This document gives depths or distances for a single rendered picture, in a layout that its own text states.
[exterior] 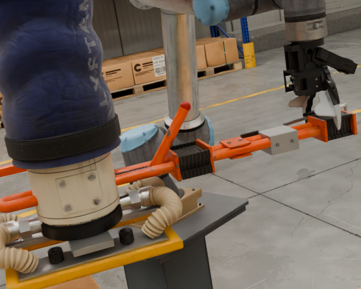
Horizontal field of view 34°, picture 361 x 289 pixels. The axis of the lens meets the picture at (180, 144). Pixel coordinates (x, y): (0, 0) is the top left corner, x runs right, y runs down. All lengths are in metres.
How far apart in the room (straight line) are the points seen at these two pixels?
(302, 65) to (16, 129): 0.63
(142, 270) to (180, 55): 0.81
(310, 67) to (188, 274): 1.14
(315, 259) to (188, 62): 1.70
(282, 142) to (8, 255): 0.62
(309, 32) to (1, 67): 0.64
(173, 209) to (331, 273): 2.14
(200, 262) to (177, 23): 0.91
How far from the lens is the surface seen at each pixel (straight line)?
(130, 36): 10.35
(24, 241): 1.26
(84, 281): 1.44
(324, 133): 1.37
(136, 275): 2.32
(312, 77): 1.36
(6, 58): 1.11
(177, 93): 2.09
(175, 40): 2.00
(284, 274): 3.29
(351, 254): 3.45
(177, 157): 1.24
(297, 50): 1.36
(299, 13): 1.34
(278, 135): 1.33
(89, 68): 1.13
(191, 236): 2.04
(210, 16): 1.37
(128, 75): 8.96
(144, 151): 2.12
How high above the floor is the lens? 1.59
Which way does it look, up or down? 16 degrees down
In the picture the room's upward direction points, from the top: 9 degrees counter-clockwise
